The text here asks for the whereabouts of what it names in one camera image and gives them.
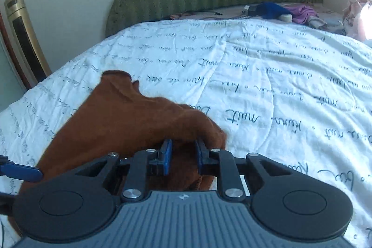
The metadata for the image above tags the brown knit sweater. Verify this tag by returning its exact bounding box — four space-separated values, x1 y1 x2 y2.
7 70 228 237

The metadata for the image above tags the pink clothes pile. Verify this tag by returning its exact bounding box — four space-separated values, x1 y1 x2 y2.
343 0 371 42

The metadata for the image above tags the white quilt with script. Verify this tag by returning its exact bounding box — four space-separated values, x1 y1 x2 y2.
1 20 371 247

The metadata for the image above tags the gold tower air conditioner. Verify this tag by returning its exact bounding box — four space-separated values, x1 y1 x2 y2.
4 0 52 89

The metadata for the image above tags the dark blue garment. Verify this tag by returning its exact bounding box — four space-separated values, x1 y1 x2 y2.
255 2 292 20

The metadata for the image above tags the purple garment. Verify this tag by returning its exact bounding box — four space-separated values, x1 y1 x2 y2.
286 4 317 25

